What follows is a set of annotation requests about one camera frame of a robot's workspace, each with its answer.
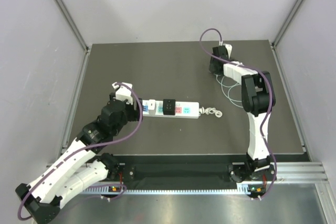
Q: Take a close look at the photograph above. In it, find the white cube adapter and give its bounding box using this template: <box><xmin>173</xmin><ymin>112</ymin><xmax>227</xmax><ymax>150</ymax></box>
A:
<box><xmin>148</xmin><ymin>99</ymin><xmax>156</xmax><ymax>113</ymax></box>

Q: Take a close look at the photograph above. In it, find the white power strip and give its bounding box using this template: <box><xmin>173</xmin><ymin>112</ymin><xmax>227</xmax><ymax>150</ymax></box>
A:
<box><xmin>142</xmin><ymin>100</ymin><xmax>200</xmax><ymax>119</ymax></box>

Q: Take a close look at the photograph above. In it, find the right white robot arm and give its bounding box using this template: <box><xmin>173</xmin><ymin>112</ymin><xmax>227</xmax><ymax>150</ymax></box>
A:
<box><xmin>209</xmin><ymin>44</ymin><xmax>276</xmax><ymax>182</ymax></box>

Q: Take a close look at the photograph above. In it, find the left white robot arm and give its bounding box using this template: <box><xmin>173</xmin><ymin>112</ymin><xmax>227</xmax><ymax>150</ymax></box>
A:
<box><xmin>15</xmin><ymin>87</ymin><xmax>143</xmax><ymax>223</ymax></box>

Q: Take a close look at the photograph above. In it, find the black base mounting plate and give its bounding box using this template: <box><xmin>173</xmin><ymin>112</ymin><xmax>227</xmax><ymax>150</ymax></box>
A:
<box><xmin>112</xmin><ymin>155</ymin><xmax>278</xmax><ymax>189</ymax></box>

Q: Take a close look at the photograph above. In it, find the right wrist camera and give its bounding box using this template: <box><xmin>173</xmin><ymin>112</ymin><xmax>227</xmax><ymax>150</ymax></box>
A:
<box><xmin>218</xmin><ymin>40</ymin><xmax>233</xmax><ymax>58</ymax></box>

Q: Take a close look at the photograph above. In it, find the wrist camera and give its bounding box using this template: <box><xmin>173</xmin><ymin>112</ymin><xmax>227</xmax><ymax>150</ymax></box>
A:
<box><xmin>112</xmin><ymin>82</ymin><xmax>133</xmax><ymax>104</ymax></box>
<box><xmin>218</xmin><ymin>40</ymin><xmax>233</xmax><ymax>58</ymax></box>

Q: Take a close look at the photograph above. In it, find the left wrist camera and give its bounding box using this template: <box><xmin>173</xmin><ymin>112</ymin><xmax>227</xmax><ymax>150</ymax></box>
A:
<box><xmin>112</xmin><ymin>82</ymin><xmax>133</xmax><ymax>104</ymax></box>

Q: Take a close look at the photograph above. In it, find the white power strip cord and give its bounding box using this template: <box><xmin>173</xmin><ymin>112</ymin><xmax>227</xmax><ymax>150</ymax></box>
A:
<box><xmin>198</xmin><ymin>106</ymin><xmax>223</xmax><ymax>118</ymax></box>

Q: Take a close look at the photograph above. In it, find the grey slotted cable duct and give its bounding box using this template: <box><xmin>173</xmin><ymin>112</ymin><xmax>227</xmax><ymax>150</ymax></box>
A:
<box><xmin>81</xmin><ymin>182</ymin><xmax>262</xmax><ymax>195</ymax></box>

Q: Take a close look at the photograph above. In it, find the right aluminium frame post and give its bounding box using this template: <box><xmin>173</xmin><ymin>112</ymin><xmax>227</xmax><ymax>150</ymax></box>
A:
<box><xmin>271</xmin><ymin>0</ymin><xmax>321</xmax><ymax>48</ymax></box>

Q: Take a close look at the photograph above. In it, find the aluminium frame post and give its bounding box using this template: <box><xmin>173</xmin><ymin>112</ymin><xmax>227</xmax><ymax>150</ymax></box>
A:
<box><xmin>39</xmin><ymin>0</ymin><xmax>90</xmax><ymax>51</ymax></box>
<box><xmin>271</xmin><ymin>0</ymin><xmax>321</xmax><ymax>48</ymax></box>

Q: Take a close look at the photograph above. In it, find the left aluminium frame post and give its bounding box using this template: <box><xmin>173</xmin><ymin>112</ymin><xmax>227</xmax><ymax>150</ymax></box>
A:
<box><xmin>39</xmin><ymin>0</ymin><xmax>90</xmax><ymax>51</ymax></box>

